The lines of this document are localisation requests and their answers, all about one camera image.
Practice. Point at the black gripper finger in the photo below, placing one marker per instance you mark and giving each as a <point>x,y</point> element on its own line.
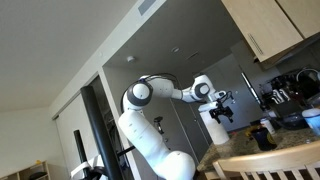
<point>230,119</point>
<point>218,120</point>

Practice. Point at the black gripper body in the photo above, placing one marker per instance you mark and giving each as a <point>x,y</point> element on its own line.
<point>221,110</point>

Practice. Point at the dark blue coffee mug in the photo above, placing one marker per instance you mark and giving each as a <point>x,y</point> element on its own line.
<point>264,139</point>

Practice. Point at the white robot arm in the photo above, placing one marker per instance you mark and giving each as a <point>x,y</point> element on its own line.
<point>167,164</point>

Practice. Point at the black coffee machine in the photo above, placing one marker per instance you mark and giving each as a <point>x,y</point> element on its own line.
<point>289,93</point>

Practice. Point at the white paper towel roll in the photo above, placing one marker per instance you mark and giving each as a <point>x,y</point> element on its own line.
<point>215,129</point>

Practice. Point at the small white bottle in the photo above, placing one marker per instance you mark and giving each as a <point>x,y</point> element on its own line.
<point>267,124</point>

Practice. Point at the dark glass bowl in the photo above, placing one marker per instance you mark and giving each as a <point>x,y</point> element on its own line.
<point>293,121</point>

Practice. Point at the blue lidded plastic container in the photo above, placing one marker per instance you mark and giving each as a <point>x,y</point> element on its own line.
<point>312,117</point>

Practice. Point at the wooden chair back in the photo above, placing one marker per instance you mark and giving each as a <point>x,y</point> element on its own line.
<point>294,163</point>

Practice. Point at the light wood upper cabinet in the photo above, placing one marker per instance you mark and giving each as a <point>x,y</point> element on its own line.
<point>275,28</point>

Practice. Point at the white smoke detector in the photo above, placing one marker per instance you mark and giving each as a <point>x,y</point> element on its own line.
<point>131,59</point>

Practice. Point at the black vertical pole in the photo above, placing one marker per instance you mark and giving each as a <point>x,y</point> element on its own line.
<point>101,135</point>

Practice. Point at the wooden shelf unit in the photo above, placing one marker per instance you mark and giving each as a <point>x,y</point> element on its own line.
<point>38,171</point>

